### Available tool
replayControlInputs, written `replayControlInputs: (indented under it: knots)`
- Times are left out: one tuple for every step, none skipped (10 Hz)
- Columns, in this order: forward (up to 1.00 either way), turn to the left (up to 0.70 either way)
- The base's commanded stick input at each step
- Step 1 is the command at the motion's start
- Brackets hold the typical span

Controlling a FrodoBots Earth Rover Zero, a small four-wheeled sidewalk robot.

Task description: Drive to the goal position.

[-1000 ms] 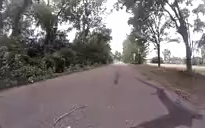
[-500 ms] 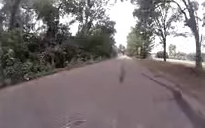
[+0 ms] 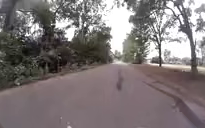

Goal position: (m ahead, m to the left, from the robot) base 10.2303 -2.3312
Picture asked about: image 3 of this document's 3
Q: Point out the leaf-strewn dirt verge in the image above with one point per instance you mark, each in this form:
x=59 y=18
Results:
x=186 y=85

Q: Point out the pale grass field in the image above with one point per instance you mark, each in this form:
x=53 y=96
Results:
x=190 y=67

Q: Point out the row of trees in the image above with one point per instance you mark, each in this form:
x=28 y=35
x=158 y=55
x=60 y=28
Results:
x=176 y=26

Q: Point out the grey asphalt road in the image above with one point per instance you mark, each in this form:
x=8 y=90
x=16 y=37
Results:
x=96 y=103

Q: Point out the wood of trees and bushes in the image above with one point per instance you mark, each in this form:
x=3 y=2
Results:
x=33 y=53

